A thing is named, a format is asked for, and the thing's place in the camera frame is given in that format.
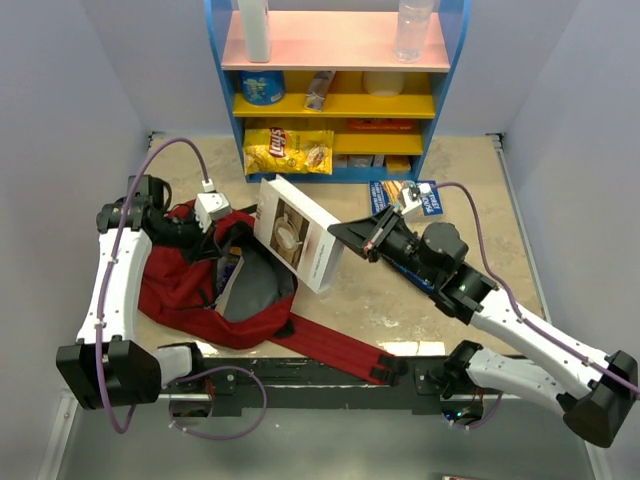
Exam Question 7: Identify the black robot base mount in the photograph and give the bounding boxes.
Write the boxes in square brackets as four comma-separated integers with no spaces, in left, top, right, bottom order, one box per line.
[160,356,477,416]

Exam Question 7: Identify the white small carton boxes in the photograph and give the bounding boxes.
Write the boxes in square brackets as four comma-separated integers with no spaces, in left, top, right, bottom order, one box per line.
[333,154,385,168]

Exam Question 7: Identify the cream white jar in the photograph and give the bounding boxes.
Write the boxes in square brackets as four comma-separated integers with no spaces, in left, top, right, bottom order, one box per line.
[362,71,407,97]

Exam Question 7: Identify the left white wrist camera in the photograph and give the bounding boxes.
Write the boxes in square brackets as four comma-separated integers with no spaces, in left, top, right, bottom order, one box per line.
[194,179,232,233]

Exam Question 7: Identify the purple book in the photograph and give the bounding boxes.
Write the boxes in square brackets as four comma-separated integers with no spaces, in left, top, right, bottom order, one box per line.
[213,246,244,310]

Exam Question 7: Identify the red backpack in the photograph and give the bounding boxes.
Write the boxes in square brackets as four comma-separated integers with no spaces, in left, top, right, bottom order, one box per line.
[139,206,408,386]

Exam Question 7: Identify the blue pencil case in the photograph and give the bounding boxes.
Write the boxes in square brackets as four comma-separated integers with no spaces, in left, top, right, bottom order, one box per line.
[390,261,434,294]

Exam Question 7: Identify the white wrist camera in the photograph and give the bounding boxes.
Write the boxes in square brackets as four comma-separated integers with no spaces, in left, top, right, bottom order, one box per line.
[397,181,431,220]
[194,179,232,233]

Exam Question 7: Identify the white tall bottle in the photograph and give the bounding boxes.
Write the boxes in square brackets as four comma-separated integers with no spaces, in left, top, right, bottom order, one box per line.
[238,0,271,63]

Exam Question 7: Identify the blue Treehouse book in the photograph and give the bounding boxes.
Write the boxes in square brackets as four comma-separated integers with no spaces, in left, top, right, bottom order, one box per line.
[369,180,443,219]

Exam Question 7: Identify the blue snack canister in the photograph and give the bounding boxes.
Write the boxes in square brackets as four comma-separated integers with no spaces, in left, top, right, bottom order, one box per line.
[238,70,286,106]

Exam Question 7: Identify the yellow small box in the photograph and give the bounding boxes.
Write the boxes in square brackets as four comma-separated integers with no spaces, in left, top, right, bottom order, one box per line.
[385,155,412,175]

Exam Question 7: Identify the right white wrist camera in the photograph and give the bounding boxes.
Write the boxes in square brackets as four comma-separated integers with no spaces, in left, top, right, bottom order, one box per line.
[397,181,431,220]

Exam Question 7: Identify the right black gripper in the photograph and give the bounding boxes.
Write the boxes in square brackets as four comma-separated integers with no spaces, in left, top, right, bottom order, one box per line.
[328,205,438,285]

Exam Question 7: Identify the brown wrapped snack bar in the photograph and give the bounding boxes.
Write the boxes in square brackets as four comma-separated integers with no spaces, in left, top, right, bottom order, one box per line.
[303,71,336,112]

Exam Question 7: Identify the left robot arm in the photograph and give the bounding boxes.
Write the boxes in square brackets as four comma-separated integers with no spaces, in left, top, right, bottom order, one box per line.
[56,175,231,410]

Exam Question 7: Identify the red flat snack box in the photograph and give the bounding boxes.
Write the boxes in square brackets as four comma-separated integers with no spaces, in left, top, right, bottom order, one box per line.
[347,118,416,132]

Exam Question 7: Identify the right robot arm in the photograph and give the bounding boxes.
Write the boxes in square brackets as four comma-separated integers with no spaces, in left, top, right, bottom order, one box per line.
[328,207,639,448]

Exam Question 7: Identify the white coffee cover book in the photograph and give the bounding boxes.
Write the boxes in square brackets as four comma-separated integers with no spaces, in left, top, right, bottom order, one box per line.
[254,175,343,294]

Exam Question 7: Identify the clear plastic water bottle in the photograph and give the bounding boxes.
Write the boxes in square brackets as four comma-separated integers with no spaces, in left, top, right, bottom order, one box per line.
[392,0,435,63]

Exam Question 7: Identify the blue shelf unit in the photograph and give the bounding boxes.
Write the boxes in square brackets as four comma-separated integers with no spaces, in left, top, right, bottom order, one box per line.
[204,1,471,183]

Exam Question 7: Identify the yellow Lays chips bag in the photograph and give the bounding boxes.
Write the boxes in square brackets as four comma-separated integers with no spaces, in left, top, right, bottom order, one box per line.
[242,127,334,175]

